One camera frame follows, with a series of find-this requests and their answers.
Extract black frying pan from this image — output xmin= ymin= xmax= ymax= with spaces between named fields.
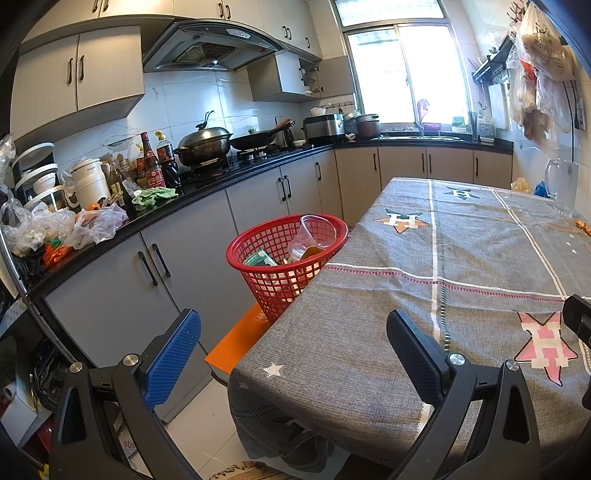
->
xmin=229 ymin=118 xmax=296 ymax=151

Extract clear glass pitcher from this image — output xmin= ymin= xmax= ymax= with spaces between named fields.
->
xmin=544 ymin=158 xmax=579 ymax=218

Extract green cloth rag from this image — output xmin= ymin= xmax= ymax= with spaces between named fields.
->
xmin=132 ymin=187 xmax=178 ymax=212

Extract blue plastic bag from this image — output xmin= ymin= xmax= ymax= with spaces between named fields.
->
xmin=534 ymin=181 xmax=551 ymax=199

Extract orange stool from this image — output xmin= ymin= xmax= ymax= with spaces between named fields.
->
xmin=205 ymin=304 xmax=271 ymax=374

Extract grey patterned tablecloth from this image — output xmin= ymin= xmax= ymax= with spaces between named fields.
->
xmin=228 ymin=178 xmax=590 ymax=479

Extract yellow plastic bag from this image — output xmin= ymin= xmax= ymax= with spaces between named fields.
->
xmin=510 ymin=177 xmax=533 ymax=195

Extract dark cooking pot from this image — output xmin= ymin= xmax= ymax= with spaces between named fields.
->
xmin=356 ymin=114 xmax=382 ymax=140

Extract white dish rack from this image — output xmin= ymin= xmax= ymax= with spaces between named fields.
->
xmin=10 ymin=142 xmax=68 ymax=212

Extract white electric kettle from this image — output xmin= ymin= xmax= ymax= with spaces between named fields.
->
xmin=61 ymin=158 xmax=110 ymax=209

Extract soy sauce bottle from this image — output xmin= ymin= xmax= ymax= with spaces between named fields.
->
xmin=140 ymin=132 xmax=165 ymax=188

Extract silver rice cooker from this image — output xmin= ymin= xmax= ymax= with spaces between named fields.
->
xmin=303 ymin=114 xmax=346 ymax=146

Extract red plastic mesh basket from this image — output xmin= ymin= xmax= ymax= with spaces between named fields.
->
xmin=226 ymin=214 xmax=349 ymax=322

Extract orange peel pieces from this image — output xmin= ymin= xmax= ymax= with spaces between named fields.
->
xmin=575 ymin=219 xmax=591 ymax=236

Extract range hood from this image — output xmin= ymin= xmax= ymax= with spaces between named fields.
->
xmin=143 ymin=20 xmax=283 ymax=73

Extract hanging plastic bags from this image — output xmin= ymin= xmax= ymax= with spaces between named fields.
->
xmin=507 ymin=3 xmax=575 ymax=141

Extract plastic bags on counter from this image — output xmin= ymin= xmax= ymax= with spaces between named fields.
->
xmin=1 ymin=197 xmax=128 ymax=258

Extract green tissue pack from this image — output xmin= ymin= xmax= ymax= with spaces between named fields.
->
xmin=242 ymin=250 xmax=277 ymax=267

